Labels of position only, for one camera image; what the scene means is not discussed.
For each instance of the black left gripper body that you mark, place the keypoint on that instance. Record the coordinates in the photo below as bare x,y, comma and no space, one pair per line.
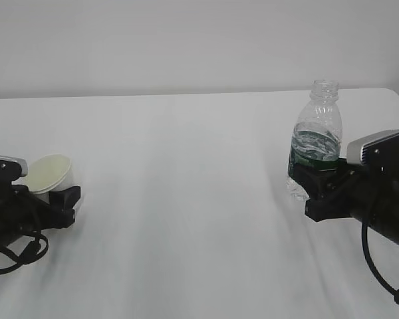
17,217

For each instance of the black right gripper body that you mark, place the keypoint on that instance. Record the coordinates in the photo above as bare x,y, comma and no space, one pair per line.
364,194

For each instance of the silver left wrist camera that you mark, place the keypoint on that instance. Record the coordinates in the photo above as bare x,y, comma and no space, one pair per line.
11,169

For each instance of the white paper cup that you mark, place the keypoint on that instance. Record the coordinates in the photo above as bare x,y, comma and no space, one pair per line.
49,174

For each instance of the clear green-label water bottle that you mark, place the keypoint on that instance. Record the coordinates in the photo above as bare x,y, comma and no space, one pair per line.
317,134

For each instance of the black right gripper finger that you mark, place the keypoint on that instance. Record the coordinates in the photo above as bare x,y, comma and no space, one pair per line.
343,173
313,181

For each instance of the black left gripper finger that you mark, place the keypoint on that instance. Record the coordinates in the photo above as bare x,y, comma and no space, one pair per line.
59,211
20,192

